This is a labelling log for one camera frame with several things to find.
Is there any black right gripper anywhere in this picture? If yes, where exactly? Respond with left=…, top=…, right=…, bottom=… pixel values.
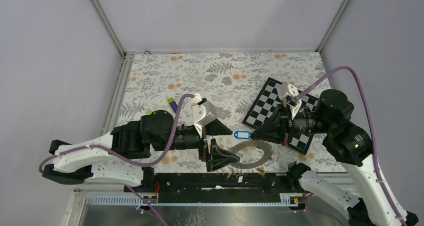
left=250, top=99, right=332, bottom=145

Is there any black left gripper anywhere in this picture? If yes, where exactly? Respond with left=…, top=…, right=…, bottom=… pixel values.
left=153, top=120, right=241, bottom=171

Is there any blue key tag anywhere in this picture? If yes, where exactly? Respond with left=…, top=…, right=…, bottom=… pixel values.
left=233, top=130, right=252, bottom=140

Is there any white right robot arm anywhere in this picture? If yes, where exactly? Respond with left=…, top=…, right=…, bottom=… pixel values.
left=251, top=89, right=418, bottom=226

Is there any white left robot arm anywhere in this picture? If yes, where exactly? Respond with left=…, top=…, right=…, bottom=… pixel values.
left=38, top=94, right=240, bottom=192

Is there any black white chessboard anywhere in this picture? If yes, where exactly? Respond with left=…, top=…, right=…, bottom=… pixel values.
left=242, top=78, right=326, bottom=154

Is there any purple yellow marker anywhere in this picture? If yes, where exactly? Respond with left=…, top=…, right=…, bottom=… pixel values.
left=167, top=98, right=178, bottom=113

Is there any black front rail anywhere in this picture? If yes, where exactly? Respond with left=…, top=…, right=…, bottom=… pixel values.
left=133, top=173, right=304, bottom=193

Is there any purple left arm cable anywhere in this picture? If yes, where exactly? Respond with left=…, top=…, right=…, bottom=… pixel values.
left=38, top=92, right=200, bottom=226

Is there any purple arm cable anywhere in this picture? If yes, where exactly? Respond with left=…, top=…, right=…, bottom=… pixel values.
left=296, top=66, right=407, bottom=226
left=38, top=92, right=200, bottom=226

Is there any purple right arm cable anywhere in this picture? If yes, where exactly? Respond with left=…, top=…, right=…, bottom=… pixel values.
left=296, top=66, right=407, bottom=226

